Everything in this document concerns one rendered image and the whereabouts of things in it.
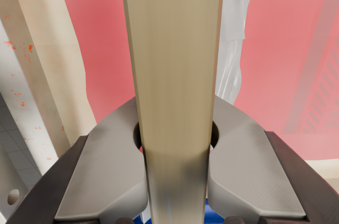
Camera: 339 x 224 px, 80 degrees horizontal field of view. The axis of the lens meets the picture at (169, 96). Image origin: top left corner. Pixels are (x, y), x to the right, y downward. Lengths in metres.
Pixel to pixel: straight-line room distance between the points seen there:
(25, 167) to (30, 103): 1.90
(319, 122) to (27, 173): 2.14
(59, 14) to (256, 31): 0.23
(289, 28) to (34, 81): 0.31
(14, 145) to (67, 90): 1.75
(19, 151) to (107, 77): 1.82
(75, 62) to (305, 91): 0.31
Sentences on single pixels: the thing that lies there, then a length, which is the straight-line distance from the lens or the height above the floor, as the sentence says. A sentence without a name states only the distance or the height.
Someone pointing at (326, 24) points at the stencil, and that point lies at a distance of 0.31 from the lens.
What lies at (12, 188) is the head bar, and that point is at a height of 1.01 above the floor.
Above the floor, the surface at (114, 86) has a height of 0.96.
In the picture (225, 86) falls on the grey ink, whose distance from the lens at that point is 0.28.
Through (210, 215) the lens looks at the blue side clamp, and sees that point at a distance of 0.41.
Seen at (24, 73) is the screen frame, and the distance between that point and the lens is 0.29.
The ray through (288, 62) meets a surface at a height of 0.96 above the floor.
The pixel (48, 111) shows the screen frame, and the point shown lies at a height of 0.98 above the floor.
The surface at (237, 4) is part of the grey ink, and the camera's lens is 0.25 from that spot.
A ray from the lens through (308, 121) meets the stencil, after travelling 0.37.
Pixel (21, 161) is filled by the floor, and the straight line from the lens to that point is 2.16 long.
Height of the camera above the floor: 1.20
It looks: 61 degrees down
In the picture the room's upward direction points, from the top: 180 degrees counter-clockwise
